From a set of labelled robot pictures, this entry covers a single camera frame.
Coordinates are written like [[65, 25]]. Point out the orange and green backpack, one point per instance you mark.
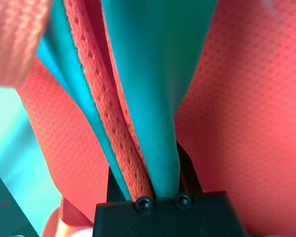
[[236, 98]]

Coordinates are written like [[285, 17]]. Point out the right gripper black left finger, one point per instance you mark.
[[113, 192]]

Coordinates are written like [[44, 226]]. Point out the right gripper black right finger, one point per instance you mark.
[[190, 179]]

